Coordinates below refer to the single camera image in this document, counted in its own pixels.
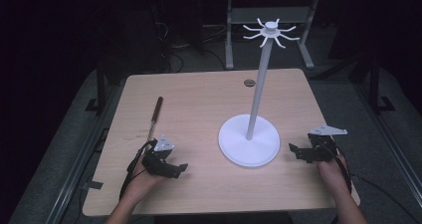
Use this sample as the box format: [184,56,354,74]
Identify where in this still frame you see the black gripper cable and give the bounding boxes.
[118,139,156,200]
[326,135,422,224]

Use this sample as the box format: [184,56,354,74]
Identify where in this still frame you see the black metal stand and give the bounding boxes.
[366,56,397,114]
[84,56,112,114]

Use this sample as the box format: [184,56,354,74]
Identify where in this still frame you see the person's left hand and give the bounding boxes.
[122,153,164,203]

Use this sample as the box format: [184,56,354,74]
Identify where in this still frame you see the black floor cables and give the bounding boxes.
[155,19,227,73]

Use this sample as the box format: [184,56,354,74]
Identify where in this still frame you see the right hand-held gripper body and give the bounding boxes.
[307,124,348,163]

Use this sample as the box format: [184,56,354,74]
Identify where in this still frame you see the brown handled metal utensil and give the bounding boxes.
[145,96,164,144]

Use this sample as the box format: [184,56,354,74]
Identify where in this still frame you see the aluminium floor rail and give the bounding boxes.
[351,83,422,200]
[44,83,125,224]

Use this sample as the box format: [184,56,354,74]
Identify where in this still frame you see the person's right hand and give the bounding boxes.
[316,154,350,193]

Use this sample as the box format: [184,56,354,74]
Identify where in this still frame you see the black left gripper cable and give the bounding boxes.
[118,139,156,200]

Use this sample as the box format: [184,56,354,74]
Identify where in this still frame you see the white hook rack stand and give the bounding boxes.
[217,17,301,168]

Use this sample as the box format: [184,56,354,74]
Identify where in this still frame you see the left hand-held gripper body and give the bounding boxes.
[141,134,176,178]

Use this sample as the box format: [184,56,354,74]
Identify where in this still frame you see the grey metal desk frame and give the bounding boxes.
[212,0,366,71]

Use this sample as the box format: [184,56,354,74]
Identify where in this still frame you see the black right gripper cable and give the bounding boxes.
[326,135,422,224]

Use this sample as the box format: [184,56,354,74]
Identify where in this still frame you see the dark tape strip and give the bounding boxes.
[80,180,105,191]

